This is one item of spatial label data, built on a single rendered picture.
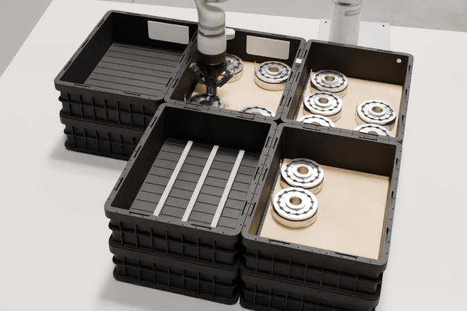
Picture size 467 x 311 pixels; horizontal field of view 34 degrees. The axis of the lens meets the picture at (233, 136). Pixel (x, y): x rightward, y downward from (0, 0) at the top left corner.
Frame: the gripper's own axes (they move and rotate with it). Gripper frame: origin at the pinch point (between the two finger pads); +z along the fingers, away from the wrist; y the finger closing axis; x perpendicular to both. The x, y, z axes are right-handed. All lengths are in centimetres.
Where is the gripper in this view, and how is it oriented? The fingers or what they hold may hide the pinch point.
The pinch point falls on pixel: (211, 91)
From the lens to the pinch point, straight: 205.9
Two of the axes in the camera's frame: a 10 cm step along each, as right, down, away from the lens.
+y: 9.7, 1.7, -1.8
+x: 2.5, -6.0, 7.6
